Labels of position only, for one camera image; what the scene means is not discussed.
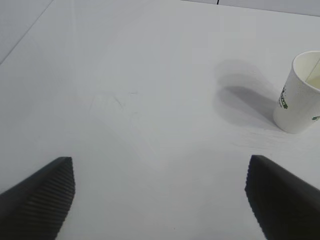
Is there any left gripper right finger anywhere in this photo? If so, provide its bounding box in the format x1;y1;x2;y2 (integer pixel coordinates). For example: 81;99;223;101
244;154;320;240

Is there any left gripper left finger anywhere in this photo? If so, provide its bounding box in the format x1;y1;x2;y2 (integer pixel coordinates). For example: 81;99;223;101
0;156;76;240

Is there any white paper coffee cup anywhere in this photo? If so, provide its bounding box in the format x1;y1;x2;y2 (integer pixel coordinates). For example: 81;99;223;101
272;50;320;134

